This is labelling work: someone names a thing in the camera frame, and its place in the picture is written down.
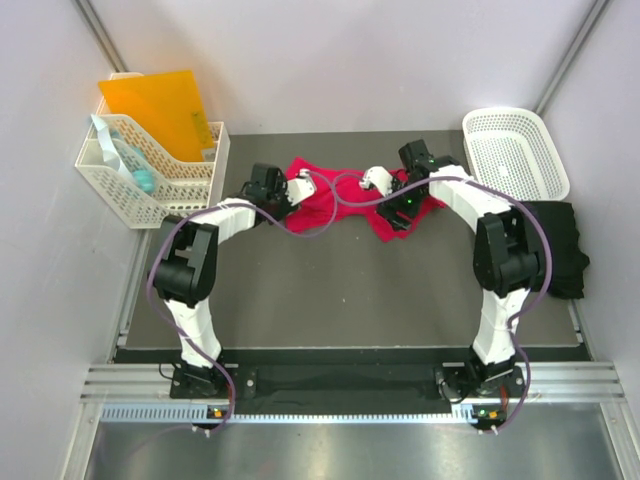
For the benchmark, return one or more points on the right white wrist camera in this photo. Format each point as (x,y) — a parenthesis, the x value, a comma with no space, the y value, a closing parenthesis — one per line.
(378,178)

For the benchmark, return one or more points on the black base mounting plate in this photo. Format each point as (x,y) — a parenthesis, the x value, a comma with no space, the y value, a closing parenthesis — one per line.
(266,382)

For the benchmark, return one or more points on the white plastic basket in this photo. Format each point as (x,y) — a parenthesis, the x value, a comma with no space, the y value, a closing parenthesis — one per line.
(510,150)

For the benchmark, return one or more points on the teal object in organizer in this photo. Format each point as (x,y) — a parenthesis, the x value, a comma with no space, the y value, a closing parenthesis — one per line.
(141,177)

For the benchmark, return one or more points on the red t shirt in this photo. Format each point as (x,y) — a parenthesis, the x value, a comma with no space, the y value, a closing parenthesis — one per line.
(316,211)

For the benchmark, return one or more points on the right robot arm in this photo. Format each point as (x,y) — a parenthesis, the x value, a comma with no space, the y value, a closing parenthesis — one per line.
(508,256)

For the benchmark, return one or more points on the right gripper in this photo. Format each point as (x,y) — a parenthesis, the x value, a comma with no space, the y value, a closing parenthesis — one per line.
(389,211)

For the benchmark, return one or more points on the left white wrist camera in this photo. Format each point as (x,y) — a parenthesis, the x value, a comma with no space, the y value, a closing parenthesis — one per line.
(300,188)

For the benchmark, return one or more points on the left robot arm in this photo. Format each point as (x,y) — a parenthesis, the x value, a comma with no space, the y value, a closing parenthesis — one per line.
(184,273)

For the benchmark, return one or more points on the white file organizer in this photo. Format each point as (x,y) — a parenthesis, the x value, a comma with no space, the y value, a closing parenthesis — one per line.
(181,188)

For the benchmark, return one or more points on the grey slotted cable duct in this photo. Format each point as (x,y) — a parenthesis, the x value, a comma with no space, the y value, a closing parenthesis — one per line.
(207,413)

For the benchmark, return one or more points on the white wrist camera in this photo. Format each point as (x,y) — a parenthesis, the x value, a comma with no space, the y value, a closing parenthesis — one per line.
(300,188)
(378,178)

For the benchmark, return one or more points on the black folded t shirt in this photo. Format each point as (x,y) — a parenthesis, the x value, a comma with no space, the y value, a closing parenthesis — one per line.
(569,262)

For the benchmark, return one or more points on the aluminium frame rail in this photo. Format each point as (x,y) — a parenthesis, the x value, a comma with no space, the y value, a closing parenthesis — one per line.
(552,382)

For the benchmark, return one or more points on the orange plastic folder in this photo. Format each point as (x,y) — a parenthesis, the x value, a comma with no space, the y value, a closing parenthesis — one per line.
(168,107)

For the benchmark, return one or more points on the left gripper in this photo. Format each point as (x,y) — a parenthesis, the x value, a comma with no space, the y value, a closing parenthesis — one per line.
(287,208)

